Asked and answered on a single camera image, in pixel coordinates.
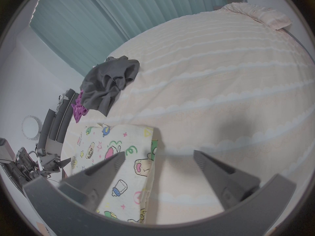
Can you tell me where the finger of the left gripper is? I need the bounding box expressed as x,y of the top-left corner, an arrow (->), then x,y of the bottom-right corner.
57,157 -> 72,168

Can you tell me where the white printed pyjama top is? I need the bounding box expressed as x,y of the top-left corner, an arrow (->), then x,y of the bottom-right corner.
71,123 -> 158,224

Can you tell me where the blue-green curtain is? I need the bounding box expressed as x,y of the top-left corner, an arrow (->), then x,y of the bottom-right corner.
30,0 -> 237,77

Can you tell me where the bed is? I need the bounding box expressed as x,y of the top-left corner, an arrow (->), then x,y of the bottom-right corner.
60,0 -> 315,227

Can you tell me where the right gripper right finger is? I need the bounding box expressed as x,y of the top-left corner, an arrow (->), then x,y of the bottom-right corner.
193,150 -> 261,209

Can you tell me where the black chest of drawers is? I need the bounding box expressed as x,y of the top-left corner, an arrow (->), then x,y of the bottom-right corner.
37,89 -> 79,157

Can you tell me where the pile of clothes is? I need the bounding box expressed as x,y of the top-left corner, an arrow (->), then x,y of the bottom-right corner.
71,56 -> 140,123

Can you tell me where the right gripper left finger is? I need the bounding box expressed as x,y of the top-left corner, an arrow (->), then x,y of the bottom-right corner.
59,151 -> 126,212

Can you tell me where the grey bedside table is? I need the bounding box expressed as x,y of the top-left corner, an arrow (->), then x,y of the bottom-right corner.
214,0 -> 243,10

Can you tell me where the round white mirror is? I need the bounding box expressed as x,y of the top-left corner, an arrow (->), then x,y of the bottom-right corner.
22,116 -> 41,140

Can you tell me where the cream pillow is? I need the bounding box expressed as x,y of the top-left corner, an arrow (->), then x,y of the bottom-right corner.
221,3 -> 292,31

